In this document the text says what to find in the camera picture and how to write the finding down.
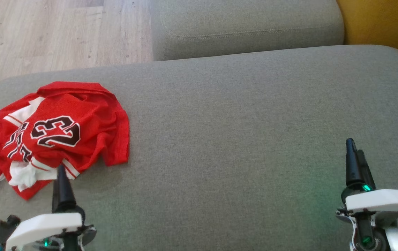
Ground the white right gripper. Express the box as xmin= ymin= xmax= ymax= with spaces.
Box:
xmin=337 ymin=138 xmax=398 ymax=251

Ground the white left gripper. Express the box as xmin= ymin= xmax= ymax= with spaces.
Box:
xmin=5 ymin=164 xmax=97 ymax=251

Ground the red basketball jersey number 23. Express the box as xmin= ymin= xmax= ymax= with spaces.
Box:
xmin=0 ymin=81 xmax=130 ymax=183

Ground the grey fabric sofa seat cushion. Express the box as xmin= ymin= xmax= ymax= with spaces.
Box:
xmin=0 ymin=45 xmax=398 ymax=251

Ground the mustard yellow sofa cushion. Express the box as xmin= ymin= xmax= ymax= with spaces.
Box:
xmin=336 ymin=0 xmax=398 ymax=67

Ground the grey fabric sofa back cushion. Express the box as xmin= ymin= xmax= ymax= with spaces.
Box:
xmin=152 ymin=0 xmax=345 ymax=62

